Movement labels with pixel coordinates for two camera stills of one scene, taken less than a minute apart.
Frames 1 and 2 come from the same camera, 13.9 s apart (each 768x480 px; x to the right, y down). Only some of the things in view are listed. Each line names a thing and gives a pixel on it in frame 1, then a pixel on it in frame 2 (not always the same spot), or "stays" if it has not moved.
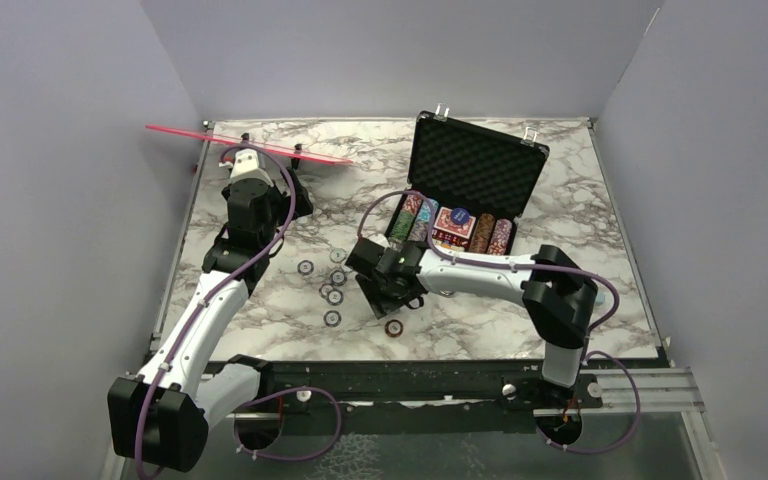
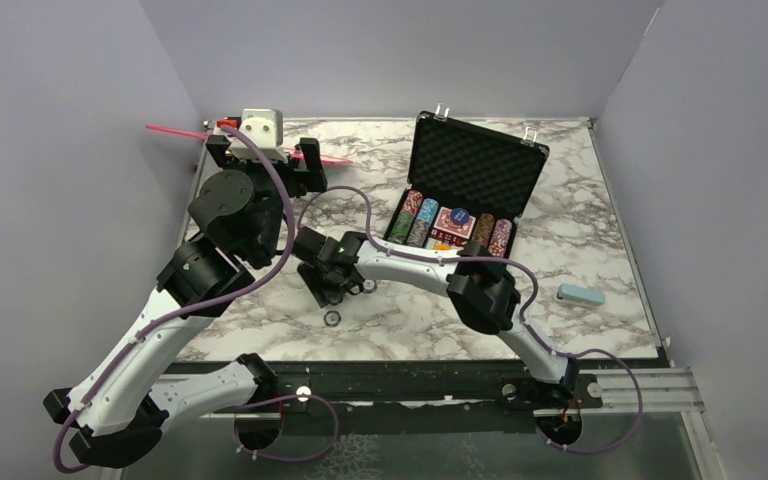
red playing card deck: (445, 222) stays
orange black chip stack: (482, 233) stays
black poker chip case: (469, 181) stays
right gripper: (379, 304) to (321, 293)
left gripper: (301, 204) to (312, 178)
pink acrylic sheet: (254, 144) stays
